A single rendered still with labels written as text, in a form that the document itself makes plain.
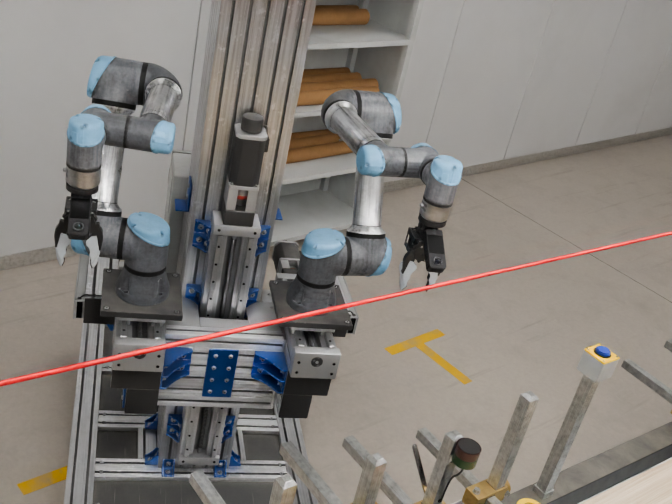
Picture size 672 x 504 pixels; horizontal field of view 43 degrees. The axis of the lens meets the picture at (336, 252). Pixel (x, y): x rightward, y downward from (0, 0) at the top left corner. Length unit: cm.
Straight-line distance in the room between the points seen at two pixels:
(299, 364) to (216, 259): 39
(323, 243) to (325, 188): 302
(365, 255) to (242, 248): 36
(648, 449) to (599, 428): 126
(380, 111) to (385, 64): 252
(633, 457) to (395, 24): 283
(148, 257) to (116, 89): 45
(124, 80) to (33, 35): 173
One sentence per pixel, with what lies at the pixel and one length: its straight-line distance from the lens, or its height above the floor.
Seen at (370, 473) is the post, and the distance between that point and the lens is 198.
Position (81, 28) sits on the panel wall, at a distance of 416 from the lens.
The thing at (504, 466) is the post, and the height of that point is 93.
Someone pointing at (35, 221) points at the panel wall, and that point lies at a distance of 446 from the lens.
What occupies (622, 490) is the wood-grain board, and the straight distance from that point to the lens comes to 255.
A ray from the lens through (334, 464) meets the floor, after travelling 361.
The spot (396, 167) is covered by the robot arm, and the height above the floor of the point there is 162.
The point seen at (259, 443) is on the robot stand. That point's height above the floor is 21.
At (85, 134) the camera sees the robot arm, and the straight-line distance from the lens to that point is 192.
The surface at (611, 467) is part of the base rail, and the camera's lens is 295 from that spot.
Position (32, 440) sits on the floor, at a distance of 356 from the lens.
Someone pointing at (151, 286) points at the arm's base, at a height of 110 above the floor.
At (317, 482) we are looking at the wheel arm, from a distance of 212.
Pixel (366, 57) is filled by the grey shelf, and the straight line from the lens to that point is 511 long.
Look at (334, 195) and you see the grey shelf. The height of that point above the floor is 14.
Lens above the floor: 241
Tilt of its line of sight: 28 degrees down
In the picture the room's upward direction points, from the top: 13 degrees clockwise
